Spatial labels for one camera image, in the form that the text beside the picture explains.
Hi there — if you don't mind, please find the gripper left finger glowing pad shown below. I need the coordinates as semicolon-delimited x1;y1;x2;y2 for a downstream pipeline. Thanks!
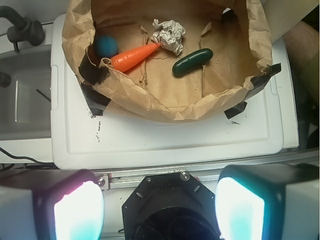
0;169;105;240

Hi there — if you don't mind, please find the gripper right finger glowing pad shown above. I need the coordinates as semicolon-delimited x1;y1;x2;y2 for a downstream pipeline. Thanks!
215;163;320;240

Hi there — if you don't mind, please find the dark green plastic pickle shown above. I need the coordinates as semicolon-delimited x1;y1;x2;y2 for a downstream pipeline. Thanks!
172;48;214;77

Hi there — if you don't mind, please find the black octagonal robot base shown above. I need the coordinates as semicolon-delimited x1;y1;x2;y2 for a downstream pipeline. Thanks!
122;171;221;240

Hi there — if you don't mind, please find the white plastic lid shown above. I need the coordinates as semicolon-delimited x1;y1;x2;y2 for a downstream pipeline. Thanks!
51;15;284;170

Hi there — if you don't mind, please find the white toy sink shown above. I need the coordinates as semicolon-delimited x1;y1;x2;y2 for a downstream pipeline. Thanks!
0;45;53;163

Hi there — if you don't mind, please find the brown paper bag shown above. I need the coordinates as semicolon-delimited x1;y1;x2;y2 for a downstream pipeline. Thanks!
62;0;272;123

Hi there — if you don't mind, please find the orange plastic carrot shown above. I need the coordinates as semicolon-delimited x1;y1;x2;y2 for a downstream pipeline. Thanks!
110;42;161;73

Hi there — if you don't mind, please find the blue ball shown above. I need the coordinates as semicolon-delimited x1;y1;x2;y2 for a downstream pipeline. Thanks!
93;35;119;58

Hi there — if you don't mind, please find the dark grey toy faucet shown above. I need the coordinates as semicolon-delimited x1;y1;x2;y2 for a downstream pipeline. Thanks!
0;5;45;53

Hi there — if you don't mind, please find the crumpled white paper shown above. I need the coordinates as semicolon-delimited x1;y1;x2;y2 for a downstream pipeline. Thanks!
150;18;186;56

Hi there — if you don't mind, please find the aluminium rail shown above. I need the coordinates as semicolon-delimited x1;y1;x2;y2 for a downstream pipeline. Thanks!
0;149;320;191

